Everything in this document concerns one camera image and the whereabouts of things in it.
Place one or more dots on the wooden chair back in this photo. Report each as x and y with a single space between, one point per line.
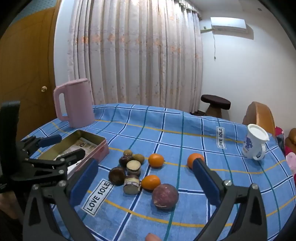
259 115

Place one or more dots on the blue checked tablecloth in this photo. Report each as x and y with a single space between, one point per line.
180 143

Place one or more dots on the cream-topped cut brown fruit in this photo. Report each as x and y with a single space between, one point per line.
133 166

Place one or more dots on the printed paper leaflet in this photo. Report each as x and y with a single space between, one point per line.
81 144

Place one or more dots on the dark brown round fruit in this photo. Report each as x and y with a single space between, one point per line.
116 176

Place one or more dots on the pink metal tin box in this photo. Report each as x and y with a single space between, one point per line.
97 148

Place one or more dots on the small brown round fruit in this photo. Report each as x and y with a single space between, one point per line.
127 153

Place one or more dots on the dark purple mangosteen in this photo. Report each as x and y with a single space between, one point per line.
123 160

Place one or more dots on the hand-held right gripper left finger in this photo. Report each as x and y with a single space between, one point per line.
84 183

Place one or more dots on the brown wooden sofa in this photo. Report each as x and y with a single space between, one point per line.
291 139

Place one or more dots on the dark brown round stool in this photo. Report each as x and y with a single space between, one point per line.
215 102

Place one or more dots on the brass door knob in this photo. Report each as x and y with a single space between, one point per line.
44 88

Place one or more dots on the white cup blue print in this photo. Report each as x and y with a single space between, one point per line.
253 143

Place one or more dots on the olive brown oval fruit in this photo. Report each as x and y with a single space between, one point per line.
139 158

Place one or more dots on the person's right hand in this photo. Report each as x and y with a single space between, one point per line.
151 237

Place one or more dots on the cut brown fruit white band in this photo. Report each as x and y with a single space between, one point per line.
131 184

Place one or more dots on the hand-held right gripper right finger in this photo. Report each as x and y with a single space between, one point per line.
205 183

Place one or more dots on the pale floral curtain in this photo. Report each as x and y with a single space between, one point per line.
138 53

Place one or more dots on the orange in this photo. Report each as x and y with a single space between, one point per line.
156 160
150 182
191 161

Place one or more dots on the white air conditioner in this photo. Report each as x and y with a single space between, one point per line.
229 24

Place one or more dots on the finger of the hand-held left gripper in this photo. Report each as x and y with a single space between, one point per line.
76 154
49 140

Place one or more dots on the pink floral cushion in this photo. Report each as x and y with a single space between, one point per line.
289 157

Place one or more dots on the purple passion fruit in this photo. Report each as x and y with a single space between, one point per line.
165 197

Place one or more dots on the pink electric kettle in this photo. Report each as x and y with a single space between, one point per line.
77 104

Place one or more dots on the wooden door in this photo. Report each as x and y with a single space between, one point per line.
25 76

